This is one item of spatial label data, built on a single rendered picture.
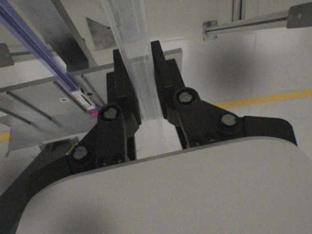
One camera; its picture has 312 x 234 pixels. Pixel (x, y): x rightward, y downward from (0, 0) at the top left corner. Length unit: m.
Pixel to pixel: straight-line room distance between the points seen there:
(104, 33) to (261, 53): 0.89
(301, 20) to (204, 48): 0.64
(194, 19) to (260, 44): 0.41
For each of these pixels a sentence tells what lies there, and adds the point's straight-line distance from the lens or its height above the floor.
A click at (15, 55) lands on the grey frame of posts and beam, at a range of 0.60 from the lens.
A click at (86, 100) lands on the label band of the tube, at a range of 0.33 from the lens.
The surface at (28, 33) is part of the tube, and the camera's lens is 0.23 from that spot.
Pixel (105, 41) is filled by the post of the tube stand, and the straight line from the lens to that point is 1.07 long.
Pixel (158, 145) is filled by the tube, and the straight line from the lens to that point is 0.23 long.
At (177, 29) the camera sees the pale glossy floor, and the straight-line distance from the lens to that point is 1.08.
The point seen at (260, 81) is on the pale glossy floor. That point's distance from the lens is 1.31.
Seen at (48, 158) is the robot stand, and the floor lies 0.19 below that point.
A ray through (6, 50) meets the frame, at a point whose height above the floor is 0.60.
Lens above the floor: 1.06
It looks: 67 degrees down
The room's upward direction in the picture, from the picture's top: 168 degrees clockwise
